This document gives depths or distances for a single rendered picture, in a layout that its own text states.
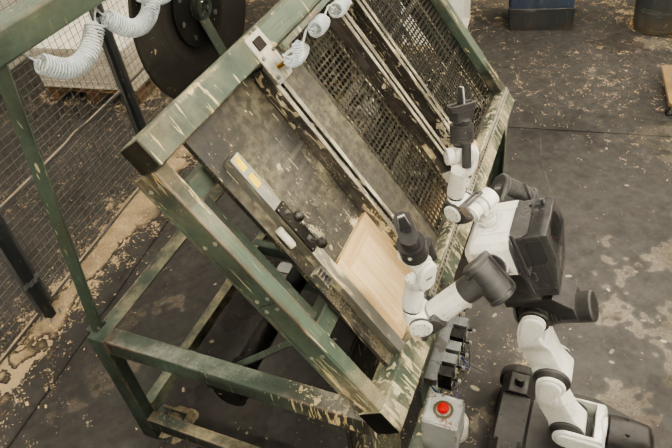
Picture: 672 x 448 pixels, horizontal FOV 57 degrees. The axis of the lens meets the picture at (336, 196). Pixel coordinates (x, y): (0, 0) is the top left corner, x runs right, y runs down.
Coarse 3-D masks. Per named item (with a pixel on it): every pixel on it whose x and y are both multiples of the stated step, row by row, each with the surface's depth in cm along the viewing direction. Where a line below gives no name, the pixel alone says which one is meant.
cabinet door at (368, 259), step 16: (368, 224) 241; (352, 240) 231; (368, 240) 238; (384, 240) 245; (352, 256) 229; (368, 256) 235; (384, 256) 242; (352, 272) 226; (368, 272) 233; (384, 272) 239; (400, 272) 246; (368, 288) 230; (384, 288) 237; (400, 288) 243; (384, 304) 234; (400, 304) 241; (400, 320) 237; (400, 336) 235
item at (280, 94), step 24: (264, 48) 214; (264, 72) 217; (288, 72) 220; (288, 96) 221; (288, 120) 227; (312, 120) 227; (312, 144) 230; (336, 144) 233; (336, 168) 233; (360, 192) 236; (384, 216) 240
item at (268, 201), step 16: (240, 176) 200; (256, 176) 204; (256, 192) 202; (272, 192) 206; (272, 208) 204; (320, 256) 214; (336, 272) 217; (336, 288) 219; (352, 288) 220; (352, 304) 221; (368, 304) 224; (368, 320) 224; (384, 320) 228; (384, 336) 226; (400, 352) 229
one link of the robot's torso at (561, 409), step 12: (540, 384) 242; (552, 384) 239; (540, 396) 246; (552, 396) 244; (564, 396) 254; (540, 408) 260; (552, 408) 257; (564, 408) 254; (576, 408) 262; (552, 420) 262; (564, 420) 259; (576, 420) 258; (552, 432) 263; (576, 432) 257
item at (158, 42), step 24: (192, 0) 253; (216, 0) 270; (240, 0) 289; (168, 24) 244; (192, 24) 257; (216, 24) 273; (240, 24) 292; (144, 48) 234; (168, 48) 247; (192, 48) 261; (168, 72) 249; (192, 72) 264
